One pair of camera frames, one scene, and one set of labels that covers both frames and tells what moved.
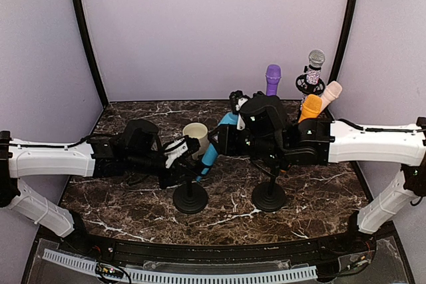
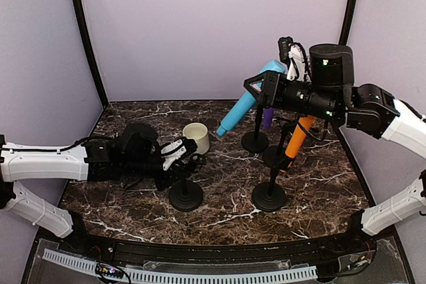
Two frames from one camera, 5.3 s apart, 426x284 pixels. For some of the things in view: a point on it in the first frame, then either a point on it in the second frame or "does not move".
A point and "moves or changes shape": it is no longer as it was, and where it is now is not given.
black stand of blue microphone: x=190 y=197 moves or changes shape
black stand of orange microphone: x=269 y=196 does not move
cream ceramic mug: x=200 y=131 does not move
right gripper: x=226 y=144 -> x=272 y=86
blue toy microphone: x=210 y=154 -> x=248 y=104
